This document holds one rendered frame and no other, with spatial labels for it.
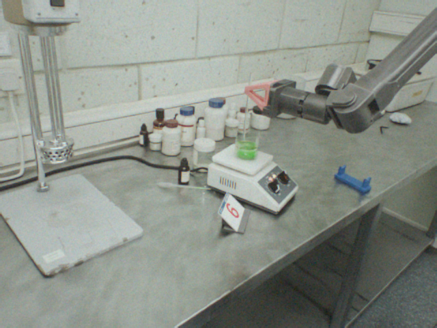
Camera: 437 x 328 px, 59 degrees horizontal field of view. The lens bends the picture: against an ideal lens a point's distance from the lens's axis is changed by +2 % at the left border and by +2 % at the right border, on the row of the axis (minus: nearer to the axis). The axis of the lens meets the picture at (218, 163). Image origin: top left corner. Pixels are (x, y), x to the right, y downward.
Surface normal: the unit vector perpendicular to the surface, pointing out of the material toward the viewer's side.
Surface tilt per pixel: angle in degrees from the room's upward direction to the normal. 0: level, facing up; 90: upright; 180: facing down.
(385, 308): 0
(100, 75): 90
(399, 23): 90
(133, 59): 90
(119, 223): 0
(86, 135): 90
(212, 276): 0
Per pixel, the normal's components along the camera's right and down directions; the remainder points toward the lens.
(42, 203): 0.08, -0.89
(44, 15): 0.68, 0.38
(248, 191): -0.53, 0.34
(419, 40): -0.50, -0.50
